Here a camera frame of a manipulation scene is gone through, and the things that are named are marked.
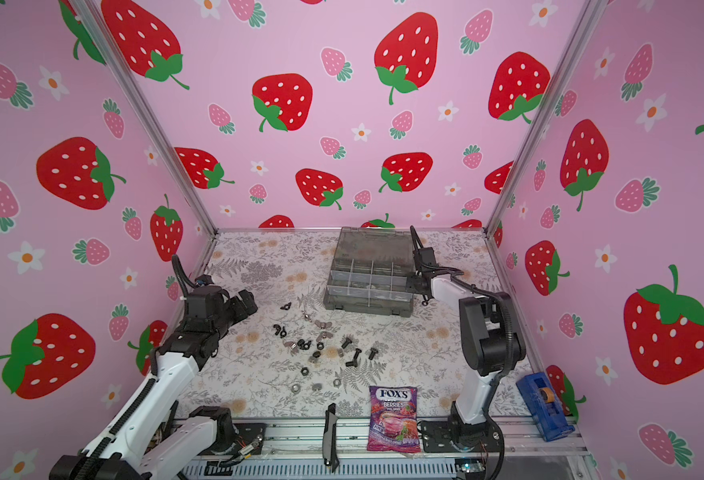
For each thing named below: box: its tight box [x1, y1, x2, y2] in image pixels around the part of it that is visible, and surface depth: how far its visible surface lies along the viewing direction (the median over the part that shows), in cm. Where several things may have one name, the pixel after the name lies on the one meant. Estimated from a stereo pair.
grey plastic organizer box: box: [323, 227, 414, 318], surface depth 110 cm
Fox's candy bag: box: [367, 386, 421, 453], surface depth 76 cm
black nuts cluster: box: [297, 339, 325, 359], surface depth 92 cm
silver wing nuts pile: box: [303, 313, 333, 342], surface depth 95 cm
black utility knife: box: [322, 403, 339, 473], surface depth 75 cm
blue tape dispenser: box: [516, 372, 575, 442], surface depth 76 cm
